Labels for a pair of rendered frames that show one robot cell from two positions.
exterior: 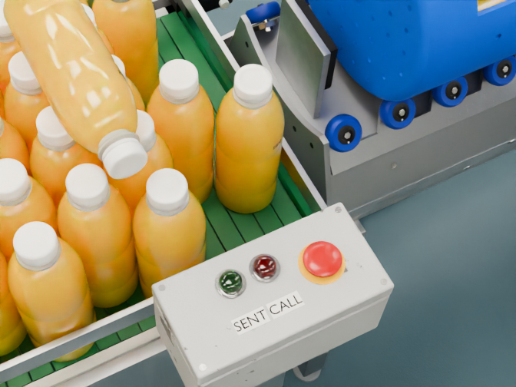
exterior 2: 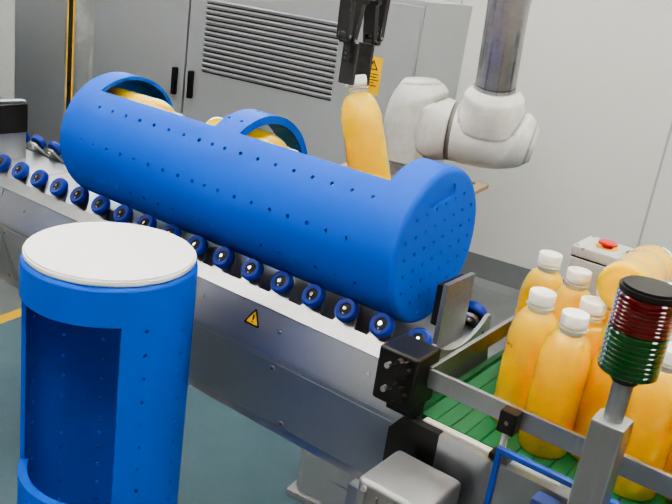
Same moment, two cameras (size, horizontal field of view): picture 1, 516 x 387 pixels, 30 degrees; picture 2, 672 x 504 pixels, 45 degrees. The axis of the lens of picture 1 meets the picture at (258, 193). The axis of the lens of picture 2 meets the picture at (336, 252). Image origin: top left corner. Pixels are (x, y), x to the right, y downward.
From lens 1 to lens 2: 1.84 m
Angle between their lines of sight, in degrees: 85
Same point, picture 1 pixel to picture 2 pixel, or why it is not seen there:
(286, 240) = (610, 253)
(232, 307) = not seen: hidden behind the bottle
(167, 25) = (439, 414)
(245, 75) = (552, 255)
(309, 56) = (465, 293)
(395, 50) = (462, 241)
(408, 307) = not seen: outside the picture
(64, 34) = (644, 253)
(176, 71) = (579, 271)
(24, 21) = (651, 270)
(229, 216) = not seen: hidden behind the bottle
